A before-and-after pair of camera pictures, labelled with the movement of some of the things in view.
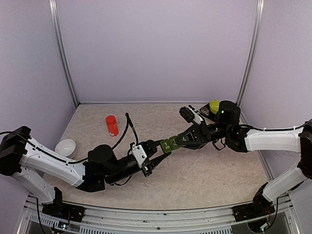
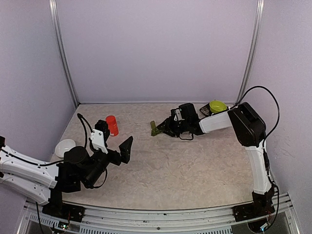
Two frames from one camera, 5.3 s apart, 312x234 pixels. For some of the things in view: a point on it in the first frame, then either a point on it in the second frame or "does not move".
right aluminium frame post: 256,33 does not move
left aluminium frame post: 53,7 does not move
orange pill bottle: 112,125 does not move
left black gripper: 148,146 to 125,153
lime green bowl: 214,106 does not move
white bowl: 65,147 does not move
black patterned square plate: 206,110 does not move
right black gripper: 199,135 to 168,122
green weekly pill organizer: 167,145 to 155,130
